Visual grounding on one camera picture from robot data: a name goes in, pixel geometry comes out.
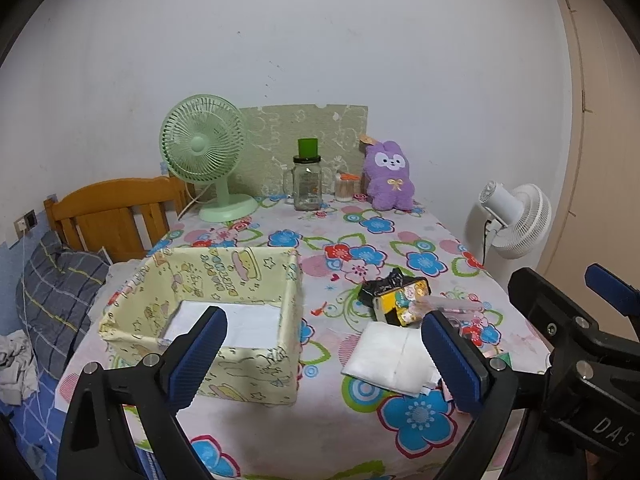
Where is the toothpick jar orange lid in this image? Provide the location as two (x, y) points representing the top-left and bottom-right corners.
(334, 172), (360, 202)

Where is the clear plastic pen pouch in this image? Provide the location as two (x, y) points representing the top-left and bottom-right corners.
(412, 295), (484, 327)

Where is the wall power socket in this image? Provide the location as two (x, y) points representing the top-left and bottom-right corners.
(14, 209), (38, 240)

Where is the white tissue pack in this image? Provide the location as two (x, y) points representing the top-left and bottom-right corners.
(342, 322), (440, 396)

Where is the green patterned wall board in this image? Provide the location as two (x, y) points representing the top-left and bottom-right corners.
(230, 103), (370, 198)

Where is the grey plaid pillow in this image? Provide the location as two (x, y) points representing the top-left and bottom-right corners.
(15, 231), (110, 380)

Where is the crumpled white cloth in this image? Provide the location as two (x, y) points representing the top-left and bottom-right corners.
(0, 330), (39, 406)

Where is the purple plush bunny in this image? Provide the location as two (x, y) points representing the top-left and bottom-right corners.
(363, 141), (416, 211)

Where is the green desk fan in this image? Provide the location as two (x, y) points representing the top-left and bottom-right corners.
(160, 94), (258, 223)

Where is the yellow fabric storage box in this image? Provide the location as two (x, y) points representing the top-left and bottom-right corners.
(100, 247), (303, 405)

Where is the black plastic bag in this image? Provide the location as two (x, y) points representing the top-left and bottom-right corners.
(358, 269), (425, 326)

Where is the floral tablecloth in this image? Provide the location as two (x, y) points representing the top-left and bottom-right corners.
(54, 192), (551, 480)

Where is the white standing fan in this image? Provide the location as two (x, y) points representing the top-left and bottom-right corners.
(464, 180), (553, 280)

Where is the glass mason jar mug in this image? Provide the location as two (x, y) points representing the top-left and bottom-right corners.
(282, 138), (326, 212)

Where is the beige door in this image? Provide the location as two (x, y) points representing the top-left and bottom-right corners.
(538, 0), (639, 339)

